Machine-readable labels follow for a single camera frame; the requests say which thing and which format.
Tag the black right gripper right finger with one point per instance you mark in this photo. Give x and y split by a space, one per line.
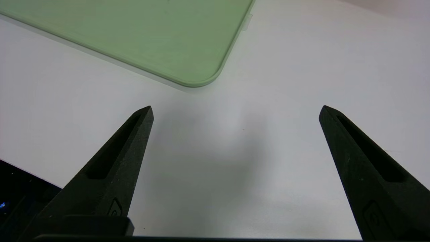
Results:
373 181

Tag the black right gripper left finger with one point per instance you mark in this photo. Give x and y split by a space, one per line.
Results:
107 181

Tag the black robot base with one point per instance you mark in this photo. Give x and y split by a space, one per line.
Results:
20 198

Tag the light green plastic tray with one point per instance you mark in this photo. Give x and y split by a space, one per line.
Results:
134 33

